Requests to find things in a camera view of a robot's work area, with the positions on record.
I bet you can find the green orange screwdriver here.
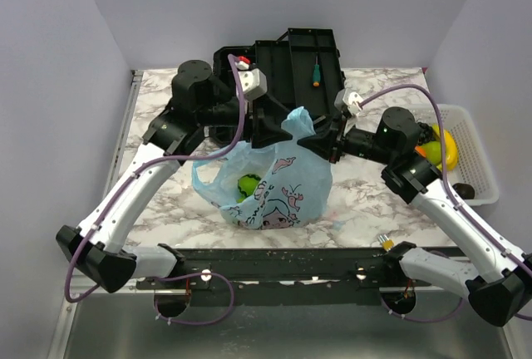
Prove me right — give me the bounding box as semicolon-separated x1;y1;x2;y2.
312;55;322;87

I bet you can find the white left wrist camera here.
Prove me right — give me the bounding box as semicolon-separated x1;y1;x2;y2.
238;68;268;102

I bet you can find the white plastic fruit basket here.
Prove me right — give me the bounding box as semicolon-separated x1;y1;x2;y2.
410;104;500;206

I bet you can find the dark purple grape bunch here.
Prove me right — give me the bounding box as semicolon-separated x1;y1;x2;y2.
417;122;436;146

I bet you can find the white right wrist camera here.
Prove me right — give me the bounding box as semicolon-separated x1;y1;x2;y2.
334;89;363;119

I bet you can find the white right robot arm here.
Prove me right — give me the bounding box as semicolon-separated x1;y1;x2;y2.
298;106;531;327

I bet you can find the light blue printed plastic bag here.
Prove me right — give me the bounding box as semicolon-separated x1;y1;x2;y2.
192;107;333;230

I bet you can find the yellow connector plug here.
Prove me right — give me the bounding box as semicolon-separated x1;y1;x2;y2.
377;234;395;252

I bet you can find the orange fruit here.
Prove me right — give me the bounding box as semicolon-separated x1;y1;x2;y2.
415;146;426;158

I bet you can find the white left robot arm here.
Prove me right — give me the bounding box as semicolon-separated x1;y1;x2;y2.
56;55;276;302

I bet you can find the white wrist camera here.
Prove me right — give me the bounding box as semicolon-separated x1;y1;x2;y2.
238;68;268;102
334;89;363;119

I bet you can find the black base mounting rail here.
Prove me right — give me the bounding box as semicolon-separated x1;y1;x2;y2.
136;248;409;307

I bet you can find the black open toolbox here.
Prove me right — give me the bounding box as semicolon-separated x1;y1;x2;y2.
213;27;346;144

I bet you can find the yellow banana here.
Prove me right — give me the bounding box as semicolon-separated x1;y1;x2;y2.
432;124;459;170

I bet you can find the green pear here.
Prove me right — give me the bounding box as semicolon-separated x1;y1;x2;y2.
421;140;442;165

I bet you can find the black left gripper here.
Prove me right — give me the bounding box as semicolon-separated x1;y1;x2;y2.
197;91;293;147

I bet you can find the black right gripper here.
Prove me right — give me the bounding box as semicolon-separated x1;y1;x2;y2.
298;111;395;165

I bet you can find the dark plum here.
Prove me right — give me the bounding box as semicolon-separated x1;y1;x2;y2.
452;183;476;200

